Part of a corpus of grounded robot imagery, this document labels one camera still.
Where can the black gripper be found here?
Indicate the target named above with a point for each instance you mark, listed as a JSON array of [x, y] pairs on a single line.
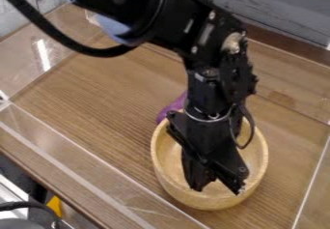
[[210, 154]]

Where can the purple toy eggplant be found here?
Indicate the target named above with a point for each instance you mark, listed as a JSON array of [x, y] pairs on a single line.
[[176, 105]]

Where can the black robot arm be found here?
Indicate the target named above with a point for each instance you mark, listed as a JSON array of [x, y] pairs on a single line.
[[207, 37]]

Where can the brown wooden bowl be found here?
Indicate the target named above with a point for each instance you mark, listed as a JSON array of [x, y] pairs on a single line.
[[215, 196]]

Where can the yellow black device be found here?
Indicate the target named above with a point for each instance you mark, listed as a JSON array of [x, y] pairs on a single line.
[[53, 203]]

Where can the clear acrylic enclosure wall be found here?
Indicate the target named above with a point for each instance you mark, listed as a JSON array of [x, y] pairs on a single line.
[[77, 119]]

